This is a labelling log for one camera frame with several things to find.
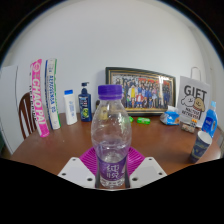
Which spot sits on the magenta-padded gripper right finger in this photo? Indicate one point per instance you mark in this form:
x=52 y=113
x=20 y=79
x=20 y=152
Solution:
x=146 y=170

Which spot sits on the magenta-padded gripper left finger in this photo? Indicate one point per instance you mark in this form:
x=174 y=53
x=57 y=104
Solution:
x=76 y=171

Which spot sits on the clear purple-capped water bottle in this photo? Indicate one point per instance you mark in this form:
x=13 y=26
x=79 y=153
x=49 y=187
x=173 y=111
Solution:
x=111 y=133

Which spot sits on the small green packet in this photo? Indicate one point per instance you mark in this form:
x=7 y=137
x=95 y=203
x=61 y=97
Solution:
x=143 y=120
x=131 y=119

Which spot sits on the small clear snack packet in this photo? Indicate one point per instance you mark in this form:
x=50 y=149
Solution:
x=185 y=127

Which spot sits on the blue tissue pack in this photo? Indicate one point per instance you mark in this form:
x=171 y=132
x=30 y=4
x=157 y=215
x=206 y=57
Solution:
x=170 y=117

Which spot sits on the blue patterned white cup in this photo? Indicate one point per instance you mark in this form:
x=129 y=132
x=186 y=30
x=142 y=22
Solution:
x=200 y=146

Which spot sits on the white blue-capped lotion bottle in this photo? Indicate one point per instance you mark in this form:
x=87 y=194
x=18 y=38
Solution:
x=70 y=108

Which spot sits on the colourful puzzle cube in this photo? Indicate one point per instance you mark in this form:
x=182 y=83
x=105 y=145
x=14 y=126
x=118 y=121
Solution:
x=193 y=125

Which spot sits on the dark blue pump bottle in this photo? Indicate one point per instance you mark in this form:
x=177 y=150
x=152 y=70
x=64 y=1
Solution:
x=85 y=106

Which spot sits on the brown wooden chair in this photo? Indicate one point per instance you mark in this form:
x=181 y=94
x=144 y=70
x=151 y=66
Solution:
x=26 y=115

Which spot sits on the green and white tube box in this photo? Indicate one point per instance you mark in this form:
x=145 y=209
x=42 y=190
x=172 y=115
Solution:
x=52 y=96

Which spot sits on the blue detergent bottle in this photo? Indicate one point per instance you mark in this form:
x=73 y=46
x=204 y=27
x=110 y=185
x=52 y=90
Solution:
x=210 y=121

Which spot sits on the framed group photo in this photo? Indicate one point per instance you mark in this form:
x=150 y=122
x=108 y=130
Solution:
x=143 y=90

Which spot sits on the pink tall tube box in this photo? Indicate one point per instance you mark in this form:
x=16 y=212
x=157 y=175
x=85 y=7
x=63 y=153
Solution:
x=39 y=100

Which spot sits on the white printed paper gift bag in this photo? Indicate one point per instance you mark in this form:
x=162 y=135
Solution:
x=193 y=100

